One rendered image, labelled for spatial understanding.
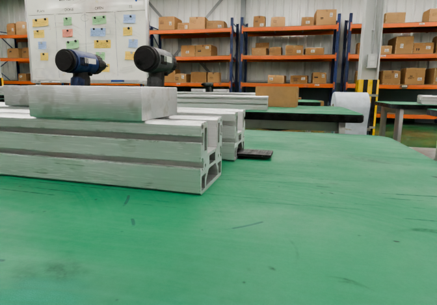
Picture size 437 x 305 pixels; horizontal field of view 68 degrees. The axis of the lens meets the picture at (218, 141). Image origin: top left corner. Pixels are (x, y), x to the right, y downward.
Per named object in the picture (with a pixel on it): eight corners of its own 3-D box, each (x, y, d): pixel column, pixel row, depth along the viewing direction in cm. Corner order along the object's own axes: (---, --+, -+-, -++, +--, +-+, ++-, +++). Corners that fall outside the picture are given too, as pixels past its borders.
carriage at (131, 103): (30, 137, 42) (26, 84, 41) (85, 128, 52) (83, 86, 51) (142, 144, 38) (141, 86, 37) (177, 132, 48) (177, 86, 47)
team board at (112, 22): (23, 165, 373) (8, -14, 342) (54, 157, 421) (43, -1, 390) (142, 175, 338) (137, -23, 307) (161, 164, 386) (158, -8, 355)
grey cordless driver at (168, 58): (131, 141, 76) (127, 44, 72) (163, 131, 95) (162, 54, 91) (161, 142, 74) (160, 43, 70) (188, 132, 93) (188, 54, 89)
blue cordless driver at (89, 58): (54, 134, 84) (49, 48, 81) (99, 126, 103) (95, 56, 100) (80, 136, 82) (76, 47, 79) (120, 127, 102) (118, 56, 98)
